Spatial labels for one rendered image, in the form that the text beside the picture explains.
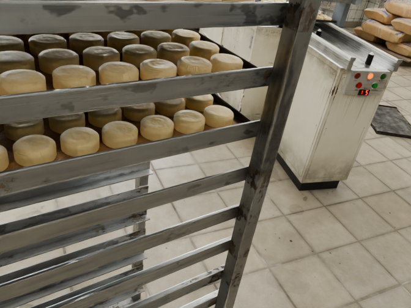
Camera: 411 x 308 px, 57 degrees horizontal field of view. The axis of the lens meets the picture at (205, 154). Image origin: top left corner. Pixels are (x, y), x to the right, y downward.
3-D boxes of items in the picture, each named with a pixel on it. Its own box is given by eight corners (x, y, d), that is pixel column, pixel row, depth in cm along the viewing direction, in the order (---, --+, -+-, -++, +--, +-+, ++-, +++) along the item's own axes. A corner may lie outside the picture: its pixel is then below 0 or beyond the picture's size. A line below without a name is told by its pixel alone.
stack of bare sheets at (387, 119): (356, 104, 376) (358, 101, 374) (396, 109, 377) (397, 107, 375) (376, 133, 325) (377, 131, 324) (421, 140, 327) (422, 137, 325)
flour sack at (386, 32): (356, 29, 554) (361, 17, 544) (375, 29, 573) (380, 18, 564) (397, 46, 503) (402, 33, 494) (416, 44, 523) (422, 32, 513)
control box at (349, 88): (339, 92, 201) (348, 68, 194) (377, 93, 208) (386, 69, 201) (344, 95, 199) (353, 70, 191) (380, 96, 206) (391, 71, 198)
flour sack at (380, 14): (381, 25, 528) (386, 13, 519) (359, 16, 559) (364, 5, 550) (415, 25, 558) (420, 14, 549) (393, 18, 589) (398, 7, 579)
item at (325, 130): (255, 136, 293) (284, 18, 244) (295, 135, 303) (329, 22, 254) (296, 194, 238) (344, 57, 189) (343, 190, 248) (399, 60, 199)
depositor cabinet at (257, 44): (194, 72, 387) (205, -15, 341) (257, 74, 408) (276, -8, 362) (233, 137, 287) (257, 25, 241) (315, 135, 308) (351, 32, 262)
